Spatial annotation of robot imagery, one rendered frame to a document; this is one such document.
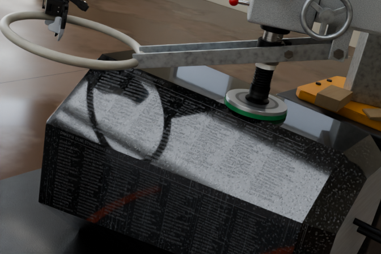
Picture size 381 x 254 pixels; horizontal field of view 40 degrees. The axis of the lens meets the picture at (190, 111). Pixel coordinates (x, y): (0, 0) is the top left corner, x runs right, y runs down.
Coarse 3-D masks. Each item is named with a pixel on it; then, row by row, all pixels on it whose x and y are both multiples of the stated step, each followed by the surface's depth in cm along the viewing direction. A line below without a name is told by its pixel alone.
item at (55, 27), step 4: (56, 16) 193; (56, 20) 193; (60, 20) 194; (52, 24) 193; (56, 24) 193; (60, 24) 194; (48, 28) 193; (52, 28) 193; (56, 28) 194; (60, 28) 194; (56, 32) 194; (60, 32) 194; (60, 36) 195
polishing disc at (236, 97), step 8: (232, 96) 178; (240, 96) 179; (272, 96) 186; (232, 104) 173; (240, 104) 172; (248, 104) 173; (256, 104) 175; (272, 104) 178; (280, 104) 179; (256, 112) 169; (264, 112) 169; (272, 112) 170; (280, 112) 172
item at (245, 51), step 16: (144, 48) 182; (160, 48) 181; (176, 48) 181; (192, 48) 180; (208, 48) 179; (224, 48) 179; (240, 48) 167; (256, 48) 167; (272, 48) 166; (288, 48) 165; (304, 48) 165; (320, 48) 164; (144, 64) 172; (160, 64) 172; (176, 64) 171; (192, 64) 171; (208, 64) 170; (224, 64) 169
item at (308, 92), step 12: (312, 84) 245; (324, 84) 249; (336, 84) 253; (300, 96) 233; (312, 96) 230; (324, 108) 228; (348, 108) 221; (360, 108) 224; (360, 120) 218; (372, 120) 214
